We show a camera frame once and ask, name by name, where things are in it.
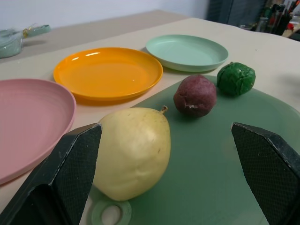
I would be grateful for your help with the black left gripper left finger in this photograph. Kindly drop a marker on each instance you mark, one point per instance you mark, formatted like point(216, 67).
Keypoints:
point(68, 178)

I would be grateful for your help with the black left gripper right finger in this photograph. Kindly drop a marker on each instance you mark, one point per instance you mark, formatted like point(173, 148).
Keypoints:
point(269, 168)

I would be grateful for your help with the pink plate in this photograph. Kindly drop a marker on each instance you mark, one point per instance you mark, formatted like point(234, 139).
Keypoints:
point(30, 126)

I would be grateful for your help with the dark red fruit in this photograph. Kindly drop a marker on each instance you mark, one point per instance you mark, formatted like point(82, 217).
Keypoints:
point(195, 96)

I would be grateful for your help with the orange plate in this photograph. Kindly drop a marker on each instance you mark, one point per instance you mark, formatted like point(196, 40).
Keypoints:
point(106, 72)

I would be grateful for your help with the mint green plate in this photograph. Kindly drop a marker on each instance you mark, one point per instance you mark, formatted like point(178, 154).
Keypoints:
point(186, 51)

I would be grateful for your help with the green cutting board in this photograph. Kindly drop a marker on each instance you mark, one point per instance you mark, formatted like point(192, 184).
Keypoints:
point(206, 168)

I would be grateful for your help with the yellow pear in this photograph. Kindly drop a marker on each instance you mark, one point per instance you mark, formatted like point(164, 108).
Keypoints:
point(134, 154)

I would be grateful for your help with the mint green container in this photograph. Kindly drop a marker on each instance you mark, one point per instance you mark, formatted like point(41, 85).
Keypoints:
point(9, 45)

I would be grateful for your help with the cluttered tool shelf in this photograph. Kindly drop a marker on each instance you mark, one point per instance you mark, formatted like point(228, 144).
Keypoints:
point(275, 20)

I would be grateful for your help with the dark cabinet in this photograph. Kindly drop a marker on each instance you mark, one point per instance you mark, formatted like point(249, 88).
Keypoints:
point(230, 11)

